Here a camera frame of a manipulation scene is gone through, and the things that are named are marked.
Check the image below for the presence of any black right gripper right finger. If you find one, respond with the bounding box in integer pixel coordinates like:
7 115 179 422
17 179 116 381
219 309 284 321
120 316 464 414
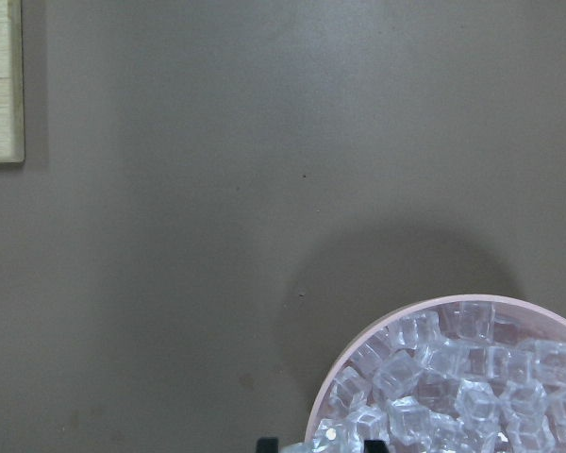
363 440 388 453

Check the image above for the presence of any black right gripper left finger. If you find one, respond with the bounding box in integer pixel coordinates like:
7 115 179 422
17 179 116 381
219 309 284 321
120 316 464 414
256 437 279 453

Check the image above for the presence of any pile of clear ice cubes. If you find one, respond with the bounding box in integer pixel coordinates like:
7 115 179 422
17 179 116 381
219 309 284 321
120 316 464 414
310 299 566 453

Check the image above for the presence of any pink bowl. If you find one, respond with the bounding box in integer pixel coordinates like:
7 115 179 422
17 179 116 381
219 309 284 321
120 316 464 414
303 293 566 453

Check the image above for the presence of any bamboo cutting board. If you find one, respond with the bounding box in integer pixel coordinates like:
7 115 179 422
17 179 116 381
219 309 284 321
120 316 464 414
0 0 25 164

